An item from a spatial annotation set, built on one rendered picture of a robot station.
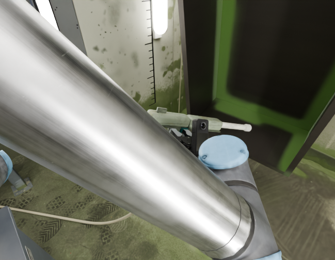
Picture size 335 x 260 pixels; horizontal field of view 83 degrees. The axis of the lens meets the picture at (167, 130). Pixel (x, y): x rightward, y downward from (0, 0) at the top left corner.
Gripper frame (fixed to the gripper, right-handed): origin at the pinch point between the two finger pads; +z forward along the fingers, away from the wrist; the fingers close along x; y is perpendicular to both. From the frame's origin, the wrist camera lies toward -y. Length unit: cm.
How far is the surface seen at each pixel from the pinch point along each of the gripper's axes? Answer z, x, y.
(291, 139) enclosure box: 0, 77, 3
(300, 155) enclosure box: -19, 52, 0
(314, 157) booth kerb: 8, 139, 22
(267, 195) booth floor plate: -1, 90, 48
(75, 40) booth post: 66, -33, -13
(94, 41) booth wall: 70, -24, -14
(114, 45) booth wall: 75, -11, -15
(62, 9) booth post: 64, -40, -25
